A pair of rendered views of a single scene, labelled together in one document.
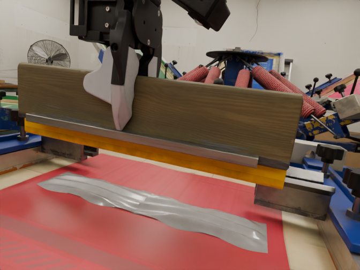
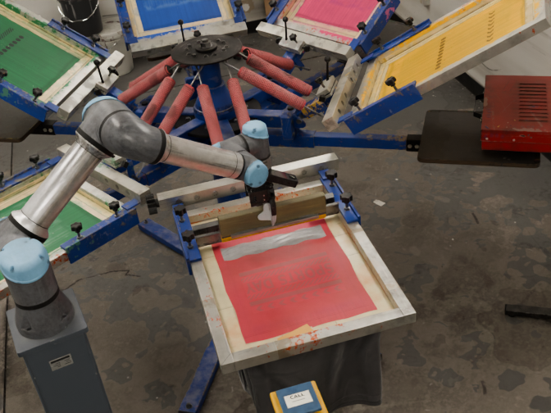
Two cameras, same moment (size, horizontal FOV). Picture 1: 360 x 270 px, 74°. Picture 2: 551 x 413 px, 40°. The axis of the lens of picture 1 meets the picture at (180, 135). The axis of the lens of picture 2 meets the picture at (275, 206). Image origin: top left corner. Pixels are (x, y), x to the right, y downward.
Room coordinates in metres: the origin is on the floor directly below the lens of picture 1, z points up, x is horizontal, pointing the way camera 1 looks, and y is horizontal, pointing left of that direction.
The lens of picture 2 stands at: (-1.50, 1.01, 2.54)
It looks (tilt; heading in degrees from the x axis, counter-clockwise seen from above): 35 degrees down; 332
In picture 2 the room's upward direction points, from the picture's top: 7 degrees counter-clockwise
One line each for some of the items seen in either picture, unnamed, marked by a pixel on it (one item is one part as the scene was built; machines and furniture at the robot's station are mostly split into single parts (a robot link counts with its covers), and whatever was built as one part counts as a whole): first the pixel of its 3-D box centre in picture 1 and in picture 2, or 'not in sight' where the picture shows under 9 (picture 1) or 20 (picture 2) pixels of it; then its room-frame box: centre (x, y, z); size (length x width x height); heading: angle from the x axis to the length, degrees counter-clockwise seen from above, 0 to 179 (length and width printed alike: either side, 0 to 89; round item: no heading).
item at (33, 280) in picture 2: not in sight; (27, 270); (0.17, 0.84, 1.37); 0.13 x 0.12 x 0.14; 0
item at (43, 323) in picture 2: not in sight; (40, 305); (0.17, 0.84, 1.25); 0.15 x 0.15 x 0.10
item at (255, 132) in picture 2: not in sight; (255, 140); (0.30, 0.08, 1.39); 0.09 x 0.08 x 0.11; 90
